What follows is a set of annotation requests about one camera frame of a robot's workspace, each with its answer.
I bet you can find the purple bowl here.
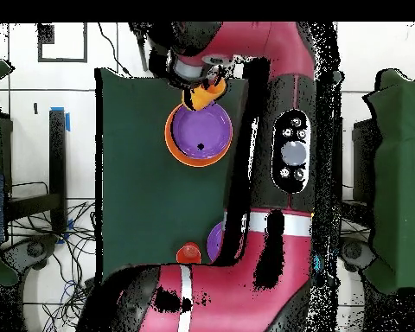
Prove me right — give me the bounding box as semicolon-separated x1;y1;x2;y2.
206;222;224;263
171;102;233;161

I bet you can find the red cup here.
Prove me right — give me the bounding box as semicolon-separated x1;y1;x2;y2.
175;241;202;265

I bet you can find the grey square frame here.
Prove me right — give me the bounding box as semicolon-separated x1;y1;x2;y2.
37;22;88;64

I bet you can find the large orange bowl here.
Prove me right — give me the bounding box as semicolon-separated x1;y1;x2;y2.
164;103;231;169

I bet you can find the orange cup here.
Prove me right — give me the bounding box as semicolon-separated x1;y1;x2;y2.
182;77;227;112

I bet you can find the dark green tablecloth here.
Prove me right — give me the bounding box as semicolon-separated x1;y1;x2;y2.
94;67;257;284

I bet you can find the blue tape strip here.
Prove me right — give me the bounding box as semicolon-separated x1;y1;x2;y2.
49;106;71;132

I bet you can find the black floor base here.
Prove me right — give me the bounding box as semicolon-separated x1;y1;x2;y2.
1;234;58;271
340;238;378;274

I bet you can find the thin black cable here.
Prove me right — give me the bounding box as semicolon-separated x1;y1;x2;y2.
97;22;133;78

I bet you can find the bundle of cables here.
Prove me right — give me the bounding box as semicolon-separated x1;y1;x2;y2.
3;200;98;332

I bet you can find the black metal stand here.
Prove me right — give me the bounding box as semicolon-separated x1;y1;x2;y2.
128;22;153;72

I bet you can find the black table frame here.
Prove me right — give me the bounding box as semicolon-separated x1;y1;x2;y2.
3;109;67;233
351;118;381;208

